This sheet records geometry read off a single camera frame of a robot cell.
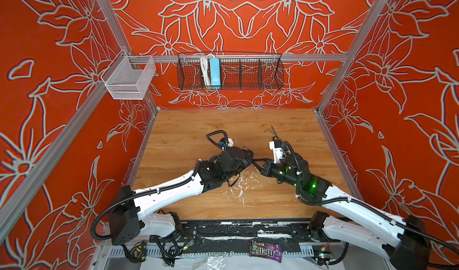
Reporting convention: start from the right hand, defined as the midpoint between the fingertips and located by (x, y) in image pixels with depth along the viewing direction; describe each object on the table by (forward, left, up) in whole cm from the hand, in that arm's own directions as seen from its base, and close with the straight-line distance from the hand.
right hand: (248, 162), depth 70 cm
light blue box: (+45, +14, +12) cm, 49 cm away
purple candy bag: (-28, -8, -20) cm, 35 cm away
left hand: (+3, -3, +1) cm, 5 cm away
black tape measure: (-28, +44, -19) cm, 55 cm away
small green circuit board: (-30, -29, -23) cm, 47 cm away
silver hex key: (+33, -18, -22) cm, 44 cm away
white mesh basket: (+47, +61, +9) cm, 78 cm away
